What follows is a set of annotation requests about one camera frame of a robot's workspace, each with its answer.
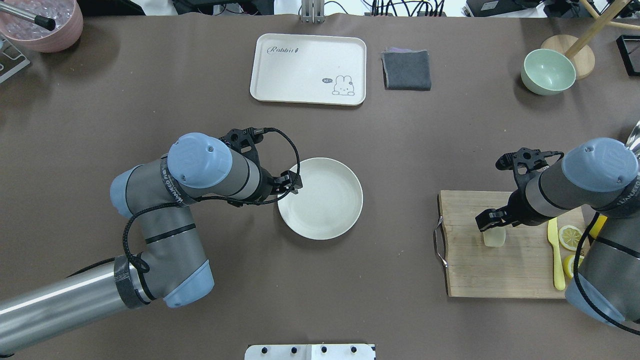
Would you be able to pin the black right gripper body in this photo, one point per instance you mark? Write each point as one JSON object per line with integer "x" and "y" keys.
{"x": 514, "y": 211}

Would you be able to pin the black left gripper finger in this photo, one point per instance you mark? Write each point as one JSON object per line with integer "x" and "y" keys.
{"x": 293, "y": 182}

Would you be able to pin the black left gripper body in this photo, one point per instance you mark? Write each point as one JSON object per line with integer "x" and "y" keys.
{"x": 270, "y": 183}

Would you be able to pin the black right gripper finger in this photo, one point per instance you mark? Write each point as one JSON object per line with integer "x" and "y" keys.
{"x": 489, "y": 219}

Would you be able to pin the white steamed bun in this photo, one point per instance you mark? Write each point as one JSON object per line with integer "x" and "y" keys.
{"x": 494, "y": 237}

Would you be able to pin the cream round plate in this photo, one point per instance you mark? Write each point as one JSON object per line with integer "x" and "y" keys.
{"x": 329, "y": 202}

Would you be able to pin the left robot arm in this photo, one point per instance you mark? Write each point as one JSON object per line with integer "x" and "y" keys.
{"x": 163, "y": 257}

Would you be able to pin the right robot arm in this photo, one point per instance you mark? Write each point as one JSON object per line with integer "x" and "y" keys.
{"x": 603, "y": 174}

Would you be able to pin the cream rabbit tray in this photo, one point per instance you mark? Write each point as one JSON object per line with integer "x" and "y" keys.
{"x": 311, "y": 69}

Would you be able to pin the black glass rack tray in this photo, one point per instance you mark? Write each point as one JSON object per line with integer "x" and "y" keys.
{"x": 629, "y": 49}

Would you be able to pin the bamboo cutting board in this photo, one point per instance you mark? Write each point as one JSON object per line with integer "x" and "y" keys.
{"x": 522, "y": 268}

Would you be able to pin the lemon half slice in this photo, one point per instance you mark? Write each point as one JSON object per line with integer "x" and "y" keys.
{"x": 569, "y": 237}
{"x": 568, "y": 265}

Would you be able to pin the yellow plastic knife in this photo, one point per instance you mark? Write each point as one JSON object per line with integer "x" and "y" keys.
{"x": 553, "y": 239}

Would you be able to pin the green bowl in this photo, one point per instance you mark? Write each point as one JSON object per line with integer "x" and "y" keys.
{"x": 547, "y": 72}

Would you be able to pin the whole yellow lemon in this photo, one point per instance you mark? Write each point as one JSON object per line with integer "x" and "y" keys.
{"x": 596, "y": 226}

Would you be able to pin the steel scoop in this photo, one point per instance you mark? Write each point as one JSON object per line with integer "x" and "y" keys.
{"x": 633, "y": 140}

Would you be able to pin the wooden cup stand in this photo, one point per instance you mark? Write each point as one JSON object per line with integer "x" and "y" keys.
{"x": 577, "y": 50}

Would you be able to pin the grey folded cloth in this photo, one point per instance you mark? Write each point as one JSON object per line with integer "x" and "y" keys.
{"x": 406, "y": 69}

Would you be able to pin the pink bowl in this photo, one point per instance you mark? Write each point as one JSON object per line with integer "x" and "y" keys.
{"x": 47, "y": 26}

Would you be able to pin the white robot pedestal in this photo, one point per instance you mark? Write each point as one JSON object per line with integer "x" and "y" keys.
{"x": 320, "y": 351}

